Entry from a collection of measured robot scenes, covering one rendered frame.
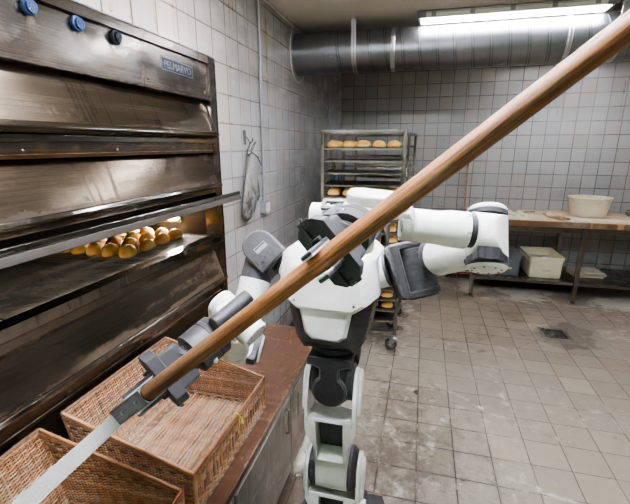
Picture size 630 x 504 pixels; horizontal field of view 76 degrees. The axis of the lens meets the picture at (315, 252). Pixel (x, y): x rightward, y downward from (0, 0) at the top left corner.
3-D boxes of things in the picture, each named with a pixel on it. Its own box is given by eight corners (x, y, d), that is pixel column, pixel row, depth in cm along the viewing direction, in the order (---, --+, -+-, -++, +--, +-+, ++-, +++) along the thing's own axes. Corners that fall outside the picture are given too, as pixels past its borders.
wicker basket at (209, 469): (68, 485, 134) (54, 412, 127) (170, 389, 187) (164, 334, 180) (199, 519, 122) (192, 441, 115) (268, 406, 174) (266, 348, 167)
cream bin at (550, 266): (527, 277, 456) (530, 256, 450) (516, 264, 503) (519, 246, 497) (562, 279, 448) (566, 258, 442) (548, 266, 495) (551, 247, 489)
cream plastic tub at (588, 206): (572, 218, 441) (575, 198, 436) (559, 212, 480) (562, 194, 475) (617, 219, 430) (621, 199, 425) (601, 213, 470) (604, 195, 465)
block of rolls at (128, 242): (20, 251, 193) (17, 239, 192) (96, 231, 238) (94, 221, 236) (128, 259, 178) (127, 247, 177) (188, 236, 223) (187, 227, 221)
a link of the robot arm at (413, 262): (431, 289, 96) (398, 294, 109) (459, 281, 100) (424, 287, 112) (418, 242, 97) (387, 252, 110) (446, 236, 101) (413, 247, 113)
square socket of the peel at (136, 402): (160, 393, 76) (149, 379, 76) (148, 405, 72) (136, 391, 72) (132, 414, 79) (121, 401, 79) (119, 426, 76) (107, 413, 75)
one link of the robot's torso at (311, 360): (327, 359, 146) (327, 314, 142) (362, 363, 143) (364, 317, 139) (307, 406, 120) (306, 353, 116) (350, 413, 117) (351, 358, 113)
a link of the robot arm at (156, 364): (175, 408, 81) (220, 366, 88) (185, 407, 73) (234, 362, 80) (135, 359, 81) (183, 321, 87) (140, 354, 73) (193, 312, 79)
